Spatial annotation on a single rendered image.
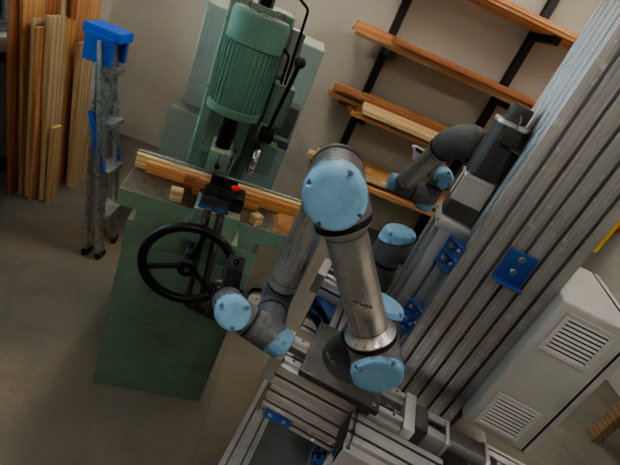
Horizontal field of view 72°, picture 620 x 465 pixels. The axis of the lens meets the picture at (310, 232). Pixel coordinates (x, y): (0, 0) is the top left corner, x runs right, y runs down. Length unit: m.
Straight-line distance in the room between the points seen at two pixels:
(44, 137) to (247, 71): 1.73
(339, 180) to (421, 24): 3.08
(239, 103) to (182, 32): 2.52
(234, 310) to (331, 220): 0.31
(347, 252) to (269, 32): 0.74
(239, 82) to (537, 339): 1.08
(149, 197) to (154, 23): 2.62
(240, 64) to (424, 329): 0.93
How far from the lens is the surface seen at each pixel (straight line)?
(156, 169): 1.57
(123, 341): 1.83
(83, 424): 1.93
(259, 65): 1.36
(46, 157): 2.92
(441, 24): 3.80
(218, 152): 1.47
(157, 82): 3.98
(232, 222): 1.33
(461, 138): 1.42
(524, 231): 1.16
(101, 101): 2.26
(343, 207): 0.75
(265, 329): 0.98
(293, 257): 0.99
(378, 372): 0.97
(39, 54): 2.71
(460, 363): 1.37
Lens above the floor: 1.60
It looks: 27 degrees down
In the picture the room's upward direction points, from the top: 24 degrees clockwise
